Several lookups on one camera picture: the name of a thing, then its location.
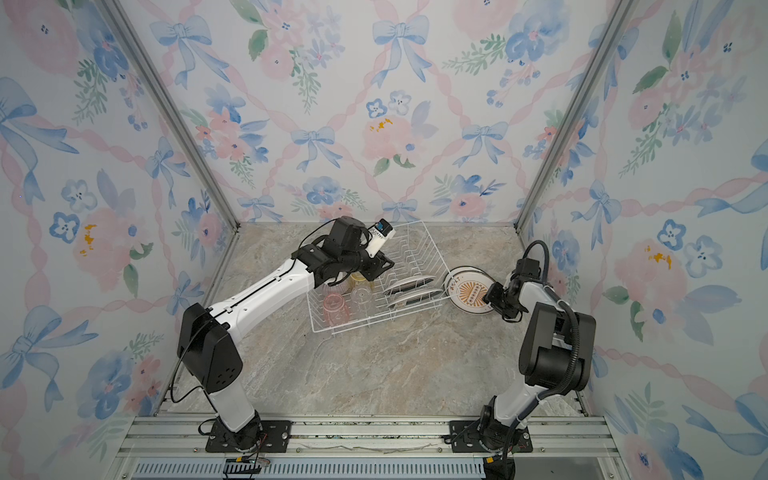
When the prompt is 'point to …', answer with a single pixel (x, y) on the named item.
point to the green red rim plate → (410, 282)
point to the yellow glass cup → (358, 281)
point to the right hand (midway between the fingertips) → (491, 299)
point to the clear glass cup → (361, 298)
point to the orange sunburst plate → (467, 290)
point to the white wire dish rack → (414, 254)
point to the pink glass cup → (335, 310)
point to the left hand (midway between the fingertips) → (389, 255)
